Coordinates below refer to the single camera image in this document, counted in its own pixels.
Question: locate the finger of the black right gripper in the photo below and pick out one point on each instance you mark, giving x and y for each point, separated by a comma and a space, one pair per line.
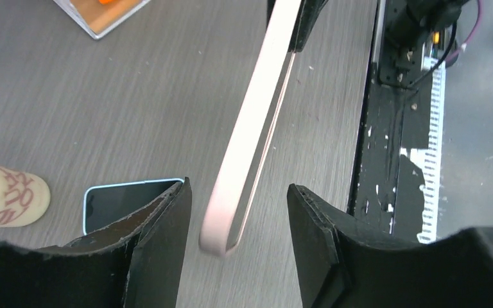
308, 21

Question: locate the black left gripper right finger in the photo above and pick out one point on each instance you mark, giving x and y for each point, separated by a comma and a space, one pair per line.
344, 262

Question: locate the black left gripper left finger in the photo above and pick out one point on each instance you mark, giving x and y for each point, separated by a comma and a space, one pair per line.
134, 262

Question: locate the pink phone case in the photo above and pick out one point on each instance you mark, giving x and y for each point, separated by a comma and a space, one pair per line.
240, 152

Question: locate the phone in blue case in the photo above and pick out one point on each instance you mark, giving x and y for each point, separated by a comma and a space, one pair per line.
105, 204

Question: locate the cream lotion pump bottle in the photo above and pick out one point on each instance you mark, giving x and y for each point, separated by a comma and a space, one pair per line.
24, 198

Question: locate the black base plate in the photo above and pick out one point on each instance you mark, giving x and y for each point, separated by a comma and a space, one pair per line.
389, 188

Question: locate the white wire shelf rack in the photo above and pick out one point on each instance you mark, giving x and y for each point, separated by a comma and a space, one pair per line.
98, 18

